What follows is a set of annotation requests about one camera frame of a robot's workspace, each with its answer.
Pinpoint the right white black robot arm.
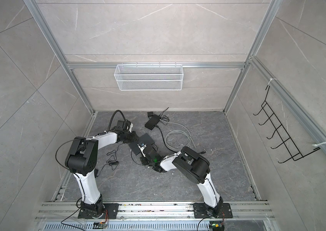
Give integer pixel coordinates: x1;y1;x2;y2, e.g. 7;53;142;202
138;143;223;217

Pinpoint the aluminium mounting rail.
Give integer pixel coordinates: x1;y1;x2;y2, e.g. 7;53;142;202
35;201;275;221

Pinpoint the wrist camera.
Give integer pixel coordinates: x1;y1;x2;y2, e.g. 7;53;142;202
138;143;149;157
126;121;133;133

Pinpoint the black wire hook rack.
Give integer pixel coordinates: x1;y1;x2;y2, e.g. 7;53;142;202
253;86;321;164

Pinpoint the white wire mesh basket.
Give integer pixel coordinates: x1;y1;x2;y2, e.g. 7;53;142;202
114;64;184;91

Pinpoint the dark grey network switch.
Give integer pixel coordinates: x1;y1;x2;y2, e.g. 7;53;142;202
128;133;155;156

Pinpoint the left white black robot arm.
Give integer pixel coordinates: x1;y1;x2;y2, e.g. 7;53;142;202
61;110;137;218

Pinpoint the black power adapter with cable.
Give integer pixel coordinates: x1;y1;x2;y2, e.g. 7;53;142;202
147;108;170;124

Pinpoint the long black ethernet cable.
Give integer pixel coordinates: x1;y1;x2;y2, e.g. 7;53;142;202
155;125;206;154

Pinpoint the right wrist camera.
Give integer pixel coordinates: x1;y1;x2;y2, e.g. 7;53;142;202
138;143;149;157

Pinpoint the grey ethernet cable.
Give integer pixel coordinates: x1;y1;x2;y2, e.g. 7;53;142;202
161;121;196;151

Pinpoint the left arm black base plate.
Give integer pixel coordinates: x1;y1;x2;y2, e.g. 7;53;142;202
77;203;119;219

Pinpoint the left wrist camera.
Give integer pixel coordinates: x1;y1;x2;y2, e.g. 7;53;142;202
126;121;133;133

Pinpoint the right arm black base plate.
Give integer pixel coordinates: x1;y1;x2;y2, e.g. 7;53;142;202
192;203;233;219

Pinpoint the ribbed black network switch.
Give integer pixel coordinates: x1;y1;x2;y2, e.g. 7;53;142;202
145;115;161;130

